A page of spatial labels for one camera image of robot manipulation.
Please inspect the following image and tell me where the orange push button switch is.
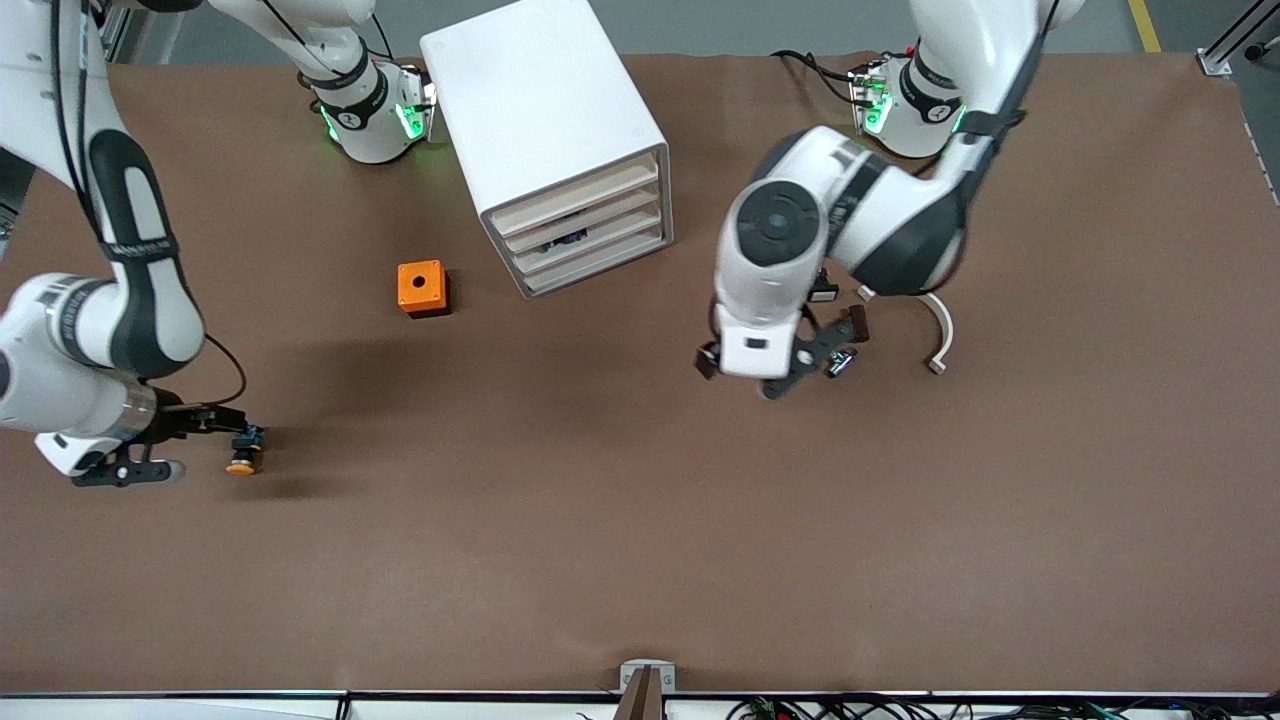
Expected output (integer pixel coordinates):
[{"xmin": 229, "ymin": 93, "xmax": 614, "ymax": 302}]
[{"xmin": 225, "ymin": 425, "xmax": 267, "ymax": 477}]

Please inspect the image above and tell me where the bundle of cables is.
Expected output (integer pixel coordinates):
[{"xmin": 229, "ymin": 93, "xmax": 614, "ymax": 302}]
[{"xmin": 725, "ymin": 695, "xmax": 1280, "ymax": 720}]

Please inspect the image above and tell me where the grey metal bracket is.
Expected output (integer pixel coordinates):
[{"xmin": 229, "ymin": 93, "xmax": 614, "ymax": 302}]
[{"xmin": 620, "ymin": 660, "xmax": 677, "ymax": 694}]

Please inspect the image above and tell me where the brown table cover sheet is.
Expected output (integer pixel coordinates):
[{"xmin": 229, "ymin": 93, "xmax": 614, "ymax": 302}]
[{"xmin": 0, "ymin": 50, "xmax": 1280, "ymax": 696}]

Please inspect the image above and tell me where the brown pole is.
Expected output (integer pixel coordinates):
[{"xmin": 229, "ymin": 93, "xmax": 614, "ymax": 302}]
[{"xmin": 613, "ymin": 668, "xmax": 666, "ymax": 720}]

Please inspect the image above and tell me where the white half-ring pipe clamp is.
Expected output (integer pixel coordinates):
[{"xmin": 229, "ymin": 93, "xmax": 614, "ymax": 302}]
[{"xmin": 856, "ymin": 286, "xmax": 955, "ymax": 376}]

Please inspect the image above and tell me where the orange square box with hole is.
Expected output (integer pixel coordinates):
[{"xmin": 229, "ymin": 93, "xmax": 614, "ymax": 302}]
[{"xmin": 397, "ymin": 260, "xmax": 451, "ymax": 319}]

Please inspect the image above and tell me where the aluminium frame profile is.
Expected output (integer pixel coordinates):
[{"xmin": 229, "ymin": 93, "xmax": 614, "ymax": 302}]
[
  {"xmin": 95, "ymin": 0, "xmax": 136, "ymax": 63},
  {"xmin": 1197, "ymin": 0, "xmax": 1280, "ymax": 79}
]

